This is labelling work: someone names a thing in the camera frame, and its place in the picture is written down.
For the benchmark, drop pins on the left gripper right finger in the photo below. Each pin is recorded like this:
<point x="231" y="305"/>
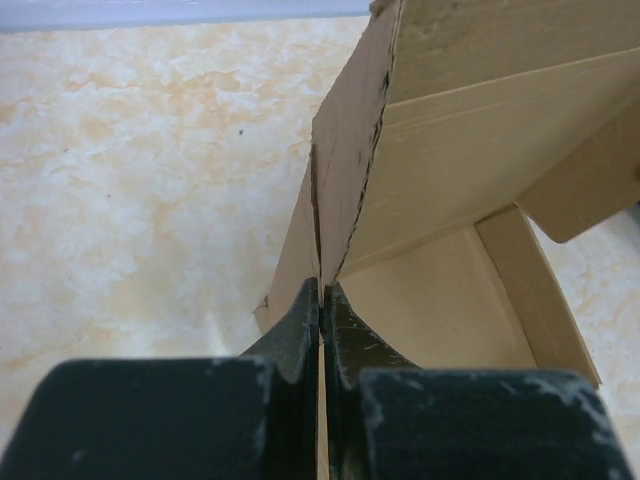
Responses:
<point x="387" y="418"/>

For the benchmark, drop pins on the cardboard box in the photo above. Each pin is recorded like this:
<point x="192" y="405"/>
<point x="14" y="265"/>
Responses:
<point x="456" y="131"/>

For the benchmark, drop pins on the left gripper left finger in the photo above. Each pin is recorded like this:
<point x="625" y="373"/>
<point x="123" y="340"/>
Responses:
<point x="252" y="416"/>

